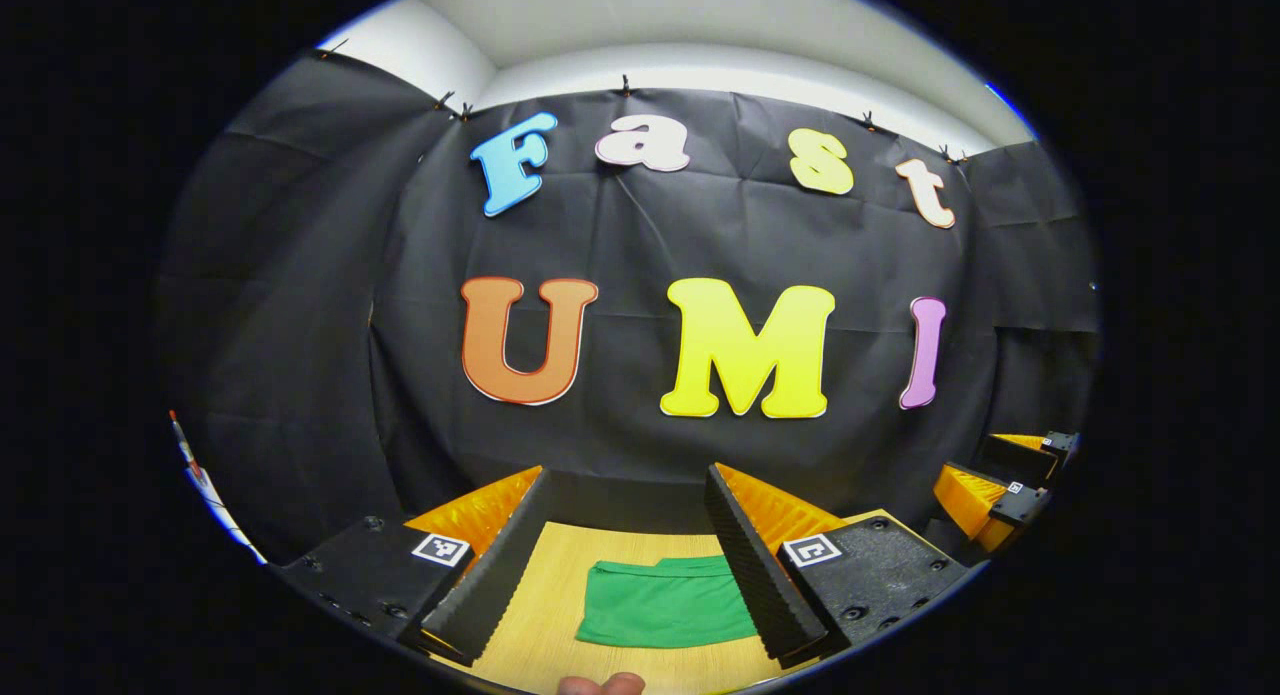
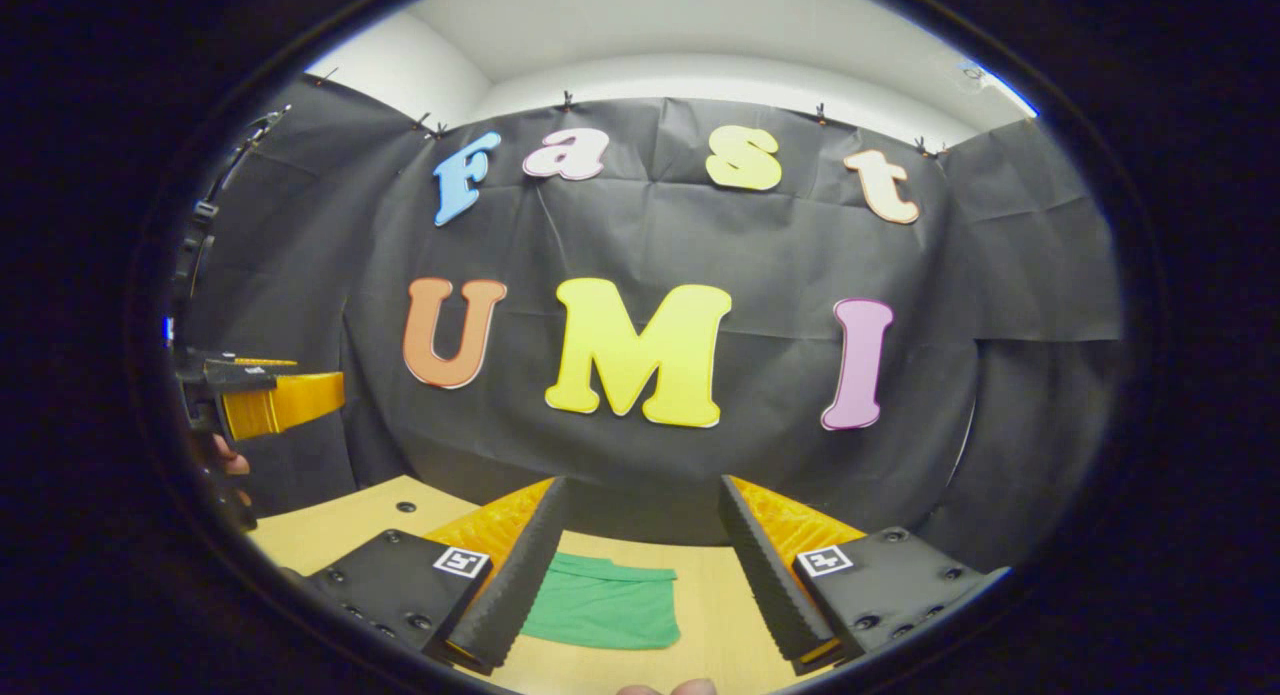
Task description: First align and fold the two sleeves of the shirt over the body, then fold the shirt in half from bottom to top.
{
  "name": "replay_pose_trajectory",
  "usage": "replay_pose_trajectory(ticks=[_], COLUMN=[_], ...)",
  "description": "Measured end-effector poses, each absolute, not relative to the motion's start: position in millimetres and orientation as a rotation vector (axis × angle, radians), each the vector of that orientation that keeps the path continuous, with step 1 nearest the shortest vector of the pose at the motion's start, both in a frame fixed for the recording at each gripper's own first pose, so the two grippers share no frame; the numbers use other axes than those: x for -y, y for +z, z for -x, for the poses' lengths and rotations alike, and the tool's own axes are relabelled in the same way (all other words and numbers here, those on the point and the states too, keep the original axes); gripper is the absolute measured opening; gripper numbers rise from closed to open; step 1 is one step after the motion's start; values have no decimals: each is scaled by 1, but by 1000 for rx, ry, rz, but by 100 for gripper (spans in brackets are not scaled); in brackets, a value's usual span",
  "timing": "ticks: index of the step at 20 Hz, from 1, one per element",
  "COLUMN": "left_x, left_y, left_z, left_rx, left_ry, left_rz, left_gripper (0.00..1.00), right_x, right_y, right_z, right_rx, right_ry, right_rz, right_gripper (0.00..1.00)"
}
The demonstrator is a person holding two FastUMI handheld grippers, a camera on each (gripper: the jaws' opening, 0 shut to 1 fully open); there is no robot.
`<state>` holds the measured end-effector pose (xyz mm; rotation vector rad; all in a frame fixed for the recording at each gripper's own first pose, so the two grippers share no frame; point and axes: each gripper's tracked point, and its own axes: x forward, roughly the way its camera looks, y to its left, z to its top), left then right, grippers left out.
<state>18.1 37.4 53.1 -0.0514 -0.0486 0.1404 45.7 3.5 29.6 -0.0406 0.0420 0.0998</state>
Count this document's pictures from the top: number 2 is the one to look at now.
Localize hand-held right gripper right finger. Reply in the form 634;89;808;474
718;473;1011;676

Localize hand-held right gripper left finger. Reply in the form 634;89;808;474
300;475;573;676

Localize green T-shirt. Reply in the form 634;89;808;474
520;552;683;651

